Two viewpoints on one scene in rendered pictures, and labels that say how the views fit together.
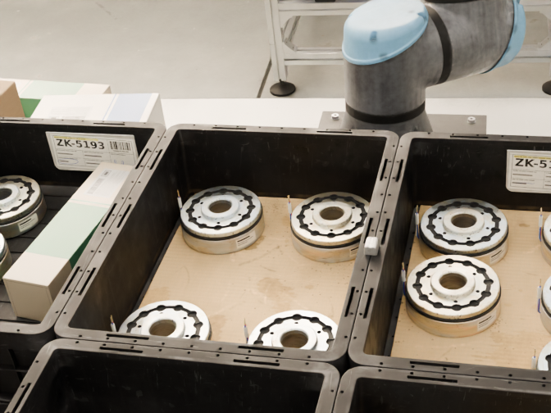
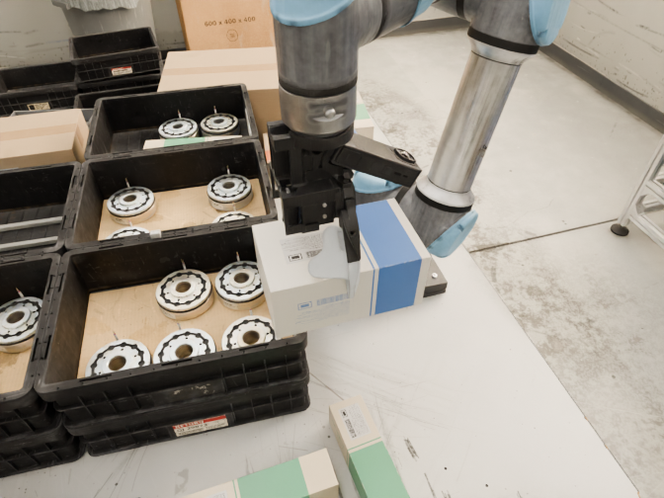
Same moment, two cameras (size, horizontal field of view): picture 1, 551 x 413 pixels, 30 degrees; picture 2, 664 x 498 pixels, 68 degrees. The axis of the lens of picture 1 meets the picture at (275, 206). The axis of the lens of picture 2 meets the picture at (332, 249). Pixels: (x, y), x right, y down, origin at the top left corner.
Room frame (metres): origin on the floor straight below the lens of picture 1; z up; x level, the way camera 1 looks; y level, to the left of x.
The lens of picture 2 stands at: (0.77, -0.85, 1.56)
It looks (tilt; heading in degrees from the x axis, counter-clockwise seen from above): 44 degrees down; 59
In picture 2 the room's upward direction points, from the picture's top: straight up
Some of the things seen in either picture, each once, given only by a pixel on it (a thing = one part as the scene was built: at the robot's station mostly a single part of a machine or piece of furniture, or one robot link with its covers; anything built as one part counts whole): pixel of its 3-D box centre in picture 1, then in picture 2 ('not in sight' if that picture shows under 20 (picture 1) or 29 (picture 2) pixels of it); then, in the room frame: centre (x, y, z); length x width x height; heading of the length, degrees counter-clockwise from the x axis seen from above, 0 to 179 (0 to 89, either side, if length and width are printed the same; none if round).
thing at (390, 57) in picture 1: (389, 52); (381, 193); (1.29, -0.19, 0.91); 0.13 x 0.12 x 0.14; 110
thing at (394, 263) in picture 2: not in sight; (338, 265); (1.01, -0.46, 1.09); 0.20 x 0.12 x 0.09; 166
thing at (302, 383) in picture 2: not in sight; (195, 350); (0.82, -0.25, 0.76); 0.40 x 0.30 x 0.12; 162
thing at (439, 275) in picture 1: (453, 282); (183, 288); (0.84, -0.18, 0.86); 0.05 x 0.05 x 0.01
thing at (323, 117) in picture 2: not in sight; (319, 103); (0.99, -0.46, 1.33); 0.08 x 0.08 x 0.05
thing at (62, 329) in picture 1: (243, 231); (175, 191); (0.91, 0.04, 0.92); 0.40 x 0.30 x 0.02; 162
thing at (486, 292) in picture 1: (453, 285); (183, 289); (0.84, -0.18, 0.86); 0.10 x 0.10 x 0.01
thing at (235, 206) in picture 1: (220, 207); (228, 186); (1.04, 0.07, 0.86); 0.05 x 0.05 x 0.01
